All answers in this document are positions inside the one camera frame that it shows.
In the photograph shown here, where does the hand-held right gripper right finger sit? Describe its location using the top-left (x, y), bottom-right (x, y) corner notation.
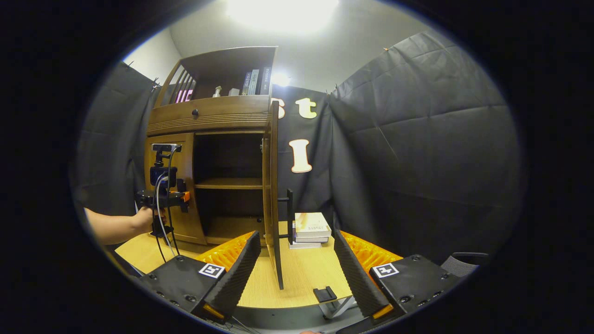
top-left (333, 229), bottom-right (462, 321)

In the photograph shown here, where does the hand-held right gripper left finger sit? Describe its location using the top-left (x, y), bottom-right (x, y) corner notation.
top-left (139, 231), bottom-right (262, 324)

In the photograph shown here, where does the brown wooden shoe cabinet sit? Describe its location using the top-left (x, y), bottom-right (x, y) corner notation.
top-left (144, 45), bottom-right (295, 290)

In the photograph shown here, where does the wooden cabinet inner shelf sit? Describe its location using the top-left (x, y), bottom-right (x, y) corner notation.
top-left (194, 178), bottom-right (264, 190)

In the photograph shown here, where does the wooden cabinet drawer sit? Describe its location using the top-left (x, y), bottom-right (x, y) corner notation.
top-left (148, 95), bottom-right (272, 136)

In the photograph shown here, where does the black table clamp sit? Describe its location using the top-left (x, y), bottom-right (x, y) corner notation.
top-left (313, 286), bottom-right (338, 303)

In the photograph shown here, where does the thick white book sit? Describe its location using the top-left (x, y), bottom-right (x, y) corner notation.
top-left (295, 212), bottom-right (332, 239)

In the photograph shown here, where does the black backdrop cloth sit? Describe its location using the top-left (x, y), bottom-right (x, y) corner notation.
top-left (74, 30), bottom-right (525, 265)

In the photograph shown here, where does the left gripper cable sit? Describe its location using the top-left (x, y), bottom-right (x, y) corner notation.
top-left (155, 148), bottom-right (182, 263)

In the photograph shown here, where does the black right door handle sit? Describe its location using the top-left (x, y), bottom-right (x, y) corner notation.
top-left (278, 189), bottom-right (294, 245)

